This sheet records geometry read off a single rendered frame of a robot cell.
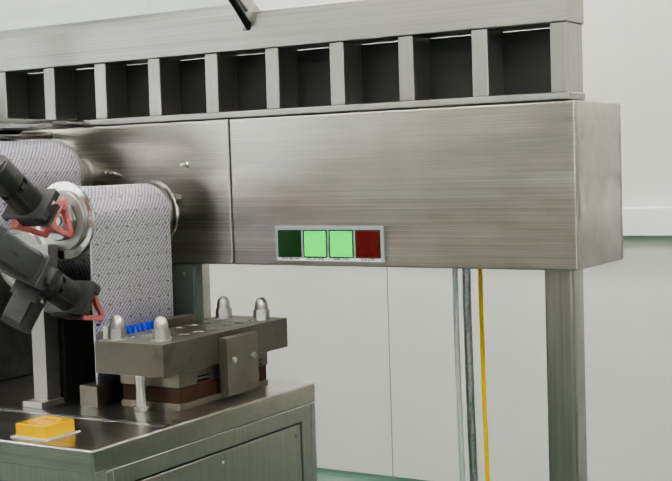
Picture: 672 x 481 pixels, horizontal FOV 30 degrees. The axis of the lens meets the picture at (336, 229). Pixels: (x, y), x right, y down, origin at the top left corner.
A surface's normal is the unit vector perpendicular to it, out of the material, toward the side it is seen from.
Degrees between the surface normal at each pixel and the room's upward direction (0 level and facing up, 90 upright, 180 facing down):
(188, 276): 90
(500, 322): 90
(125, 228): 90
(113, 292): 90
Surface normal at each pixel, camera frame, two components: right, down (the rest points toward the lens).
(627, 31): -0.52, 0.06
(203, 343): 0.85, 0.00
